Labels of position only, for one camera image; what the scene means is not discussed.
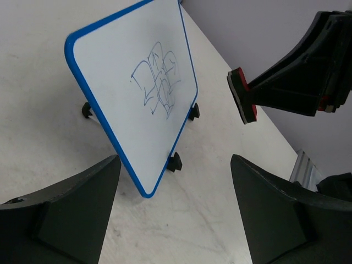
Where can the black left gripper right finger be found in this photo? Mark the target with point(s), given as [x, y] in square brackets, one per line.
[286, 223]

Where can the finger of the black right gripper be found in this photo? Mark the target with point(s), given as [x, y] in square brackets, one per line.
[315, 75]

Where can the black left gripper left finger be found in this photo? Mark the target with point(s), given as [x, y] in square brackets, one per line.
[63, 223]

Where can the red black whiteboard eraser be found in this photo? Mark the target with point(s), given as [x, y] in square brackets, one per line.
[239, 88]

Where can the blue framed whiteboard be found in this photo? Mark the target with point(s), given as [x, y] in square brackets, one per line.
[136, 71]

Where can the black whiteboard stand foot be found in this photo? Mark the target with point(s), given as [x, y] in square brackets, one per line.
[174, 163]
[194, 112]
[86, 110]

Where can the aluminium frame rail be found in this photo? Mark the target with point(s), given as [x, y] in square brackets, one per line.
[305, 173]

